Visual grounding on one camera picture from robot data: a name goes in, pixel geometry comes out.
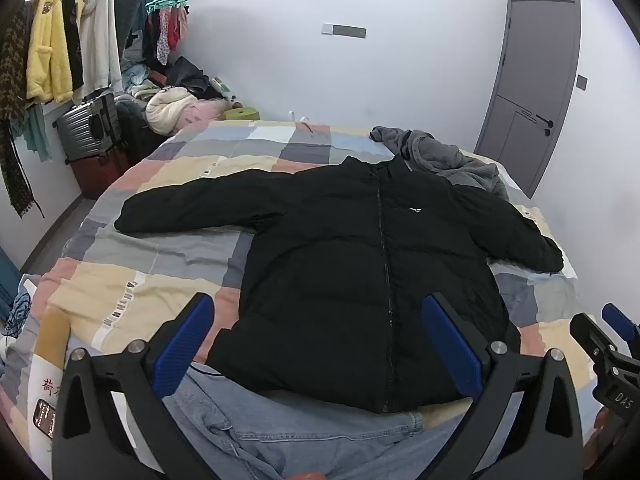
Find patchwork bed cover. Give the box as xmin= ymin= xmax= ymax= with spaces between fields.
xmin=0 ymin=119 xmax=601 ymax=480

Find black puffer jacket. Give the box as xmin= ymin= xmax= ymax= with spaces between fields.
xmin=114 ymin=155 xmax=565 ymax=415

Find cream fleece garment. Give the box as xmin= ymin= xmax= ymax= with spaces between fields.
xmin=145 ymin=86 xmax=202 ymax=136

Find small hanging clothes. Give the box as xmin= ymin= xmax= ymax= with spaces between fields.
xmin=145 ymin=6 xmax=190 ymax=67

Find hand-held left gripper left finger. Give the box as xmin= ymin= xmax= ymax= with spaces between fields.
xmin=52 ymin=292 xmax=221 ymax=480

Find brown patterned scarf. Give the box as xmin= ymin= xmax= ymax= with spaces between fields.
xmin=0 ymin=2 xmax=46 ymax=219

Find silver suitcase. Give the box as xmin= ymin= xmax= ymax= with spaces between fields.
xmin=52 ymin=92 xmax=126 ymax=164

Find white charging cable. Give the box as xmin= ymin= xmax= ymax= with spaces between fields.
xmin=289 ymin=110 xmax=317 ymax=134

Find light blue jeans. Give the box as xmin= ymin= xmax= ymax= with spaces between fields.
xmin=165 ymin=367 xmax=481 ymax=480

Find pink garment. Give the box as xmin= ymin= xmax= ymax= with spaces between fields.
xmin=175 ymin=99 xmax=236 ymax=131

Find black hanging garment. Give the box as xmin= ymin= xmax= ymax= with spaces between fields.
xmin=57 ymin=0 xmax=87 ymax=92

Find grey wall panel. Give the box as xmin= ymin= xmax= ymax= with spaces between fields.
xmin=321 ymin=23 xmax=367 ymax=39

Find dark grey hanging garment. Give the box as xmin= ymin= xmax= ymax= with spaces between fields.
xmin=106 ymin=0 xmax=152 ymax=62

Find grey fleece garment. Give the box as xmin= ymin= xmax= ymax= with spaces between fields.
xmin=370 ymin=125 xmax=511 ymax=202

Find white hoodie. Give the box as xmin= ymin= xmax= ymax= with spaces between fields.
xmin=75 ymin=0 xmax=124 ymax=104

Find person's right hand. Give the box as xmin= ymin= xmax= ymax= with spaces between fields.
xmin=582 ymin=406 xmax=610 ymax=472

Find white printed pillow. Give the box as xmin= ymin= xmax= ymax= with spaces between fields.
xmin=0 ymin=272 xmax=70 ymax=461

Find grey door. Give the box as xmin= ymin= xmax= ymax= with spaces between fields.
xmin=474 ymin=0 xmax=582 ymax=199

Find black bag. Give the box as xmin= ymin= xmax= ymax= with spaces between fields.
xmin=167 ymin=56 xmax=211 ymax=102

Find green clip hanger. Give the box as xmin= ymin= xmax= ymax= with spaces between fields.
xmin=145 ymin=0 xmax=191 ymax=17

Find light blue clothes pile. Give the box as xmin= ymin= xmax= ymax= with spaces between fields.
xmin=121 ymin=62 xmax=152 ymax=92

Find black smartphone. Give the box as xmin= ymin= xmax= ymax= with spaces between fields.
xmin=32 ymin=399 xmax=59 ymax=440

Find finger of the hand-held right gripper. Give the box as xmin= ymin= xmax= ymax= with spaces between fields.
xmin=601 ymin=303 xmax=640 ymax=347
xmin=569 ymin=312 xmax=621 ymax=368

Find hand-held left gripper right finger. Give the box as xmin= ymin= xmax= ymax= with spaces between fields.
xmin=421 ymin=292 xmax=586 ymax=480

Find teal hanging garment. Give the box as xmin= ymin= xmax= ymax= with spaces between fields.
xmin=20 ymin=102 xmax=54 ymax=163

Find red suitcase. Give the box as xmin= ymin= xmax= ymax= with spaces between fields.
xmin=70 ymin=147 xmax=132 ymax=201

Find yellow fleece jacket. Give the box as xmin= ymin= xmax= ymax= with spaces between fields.
xmin=25 ymin=0 xmax=75 ymax=107

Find black cable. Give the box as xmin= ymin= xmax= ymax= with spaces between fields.
xmin=187 ymin=362 xmax=242 ymax=387

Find black door handle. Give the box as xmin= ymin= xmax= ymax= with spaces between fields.
xmin=520 ymin=109 xmax=555 ymax=137

